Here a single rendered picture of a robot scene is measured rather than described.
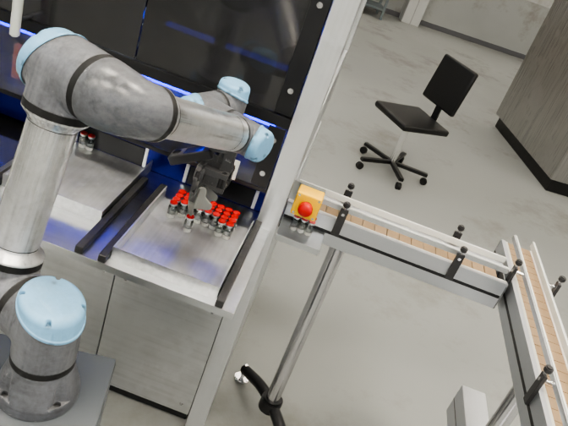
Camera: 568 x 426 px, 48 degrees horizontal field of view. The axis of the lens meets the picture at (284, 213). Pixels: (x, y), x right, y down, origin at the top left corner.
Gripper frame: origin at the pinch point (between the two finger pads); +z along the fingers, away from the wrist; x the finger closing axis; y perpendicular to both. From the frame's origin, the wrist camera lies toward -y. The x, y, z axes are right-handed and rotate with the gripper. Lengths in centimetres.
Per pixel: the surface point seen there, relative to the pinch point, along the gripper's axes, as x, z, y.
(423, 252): 27, 2, 64
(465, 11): 994, 53, 162
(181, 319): 15, 48, 4
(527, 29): 1019, 48, 272
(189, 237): -2.4, 7.0, 2.2
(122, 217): -4.9, 7.2, -15.1
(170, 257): -13.7, 7.0, 1.1
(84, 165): 11.9, 7.0, -34.2
